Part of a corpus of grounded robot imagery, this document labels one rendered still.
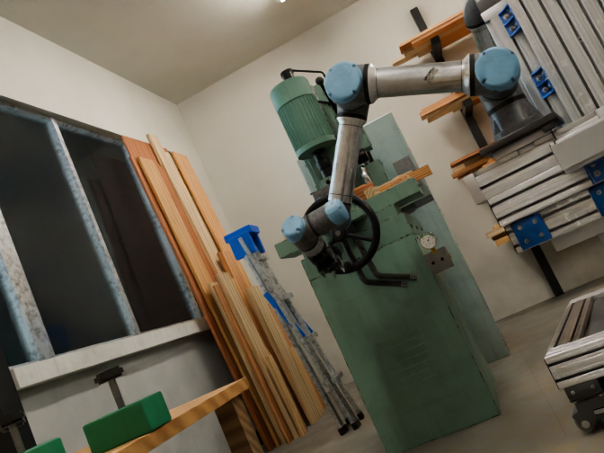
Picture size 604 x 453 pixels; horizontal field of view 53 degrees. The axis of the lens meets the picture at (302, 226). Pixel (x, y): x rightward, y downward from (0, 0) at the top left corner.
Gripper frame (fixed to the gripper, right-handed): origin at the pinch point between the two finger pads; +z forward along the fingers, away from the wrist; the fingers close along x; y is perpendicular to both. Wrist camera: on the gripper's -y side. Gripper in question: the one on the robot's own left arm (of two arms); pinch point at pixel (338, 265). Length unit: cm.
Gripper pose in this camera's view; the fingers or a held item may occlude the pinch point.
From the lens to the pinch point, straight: 206.2
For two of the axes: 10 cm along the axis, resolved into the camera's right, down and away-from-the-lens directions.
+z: 4.7, 4.3, 7.7
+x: 8.4, -4.9, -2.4
